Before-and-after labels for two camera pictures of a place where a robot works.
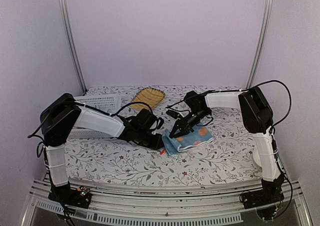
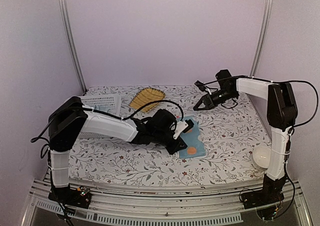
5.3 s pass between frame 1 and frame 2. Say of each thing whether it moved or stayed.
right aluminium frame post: stayed
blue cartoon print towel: moved
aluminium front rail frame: stayed
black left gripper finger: moved
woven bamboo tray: stayed
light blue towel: stayed
